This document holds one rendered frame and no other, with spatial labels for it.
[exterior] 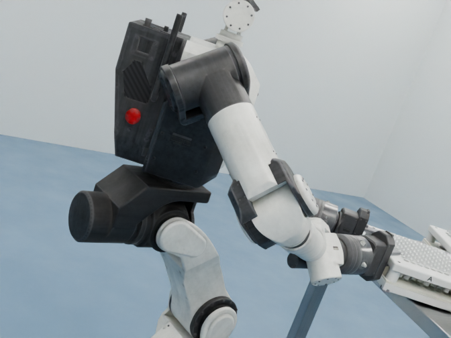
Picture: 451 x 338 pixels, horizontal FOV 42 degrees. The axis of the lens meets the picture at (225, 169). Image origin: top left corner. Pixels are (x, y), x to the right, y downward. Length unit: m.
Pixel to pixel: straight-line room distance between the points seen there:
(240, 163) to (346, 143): 5.05
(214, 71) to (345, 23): 4.57
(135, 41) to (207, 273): 0.62
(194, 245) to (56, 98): 3.29
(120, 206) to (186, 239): 0.19
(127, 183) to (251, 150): 0.41
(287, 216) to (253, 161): 0.11
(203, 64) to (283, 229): 0.33
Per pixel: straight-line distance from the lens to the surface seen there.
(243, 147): 1.00
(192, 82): 1.06
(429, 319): 1.40
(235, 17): 1.27
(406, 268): 1.40
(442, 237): 1.84
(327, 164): 5.97
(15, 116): 4.56
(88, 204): 1.28
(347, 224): 1.51
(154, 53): 1.23
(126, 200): 1.27
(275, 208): 1.00
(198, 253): 1.41
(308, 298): 1.81
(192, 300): 1.54
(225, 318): 1.58
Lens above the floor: 1.35
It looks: 14 degrees down
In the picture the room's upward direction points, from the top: 19 degrees clockwise
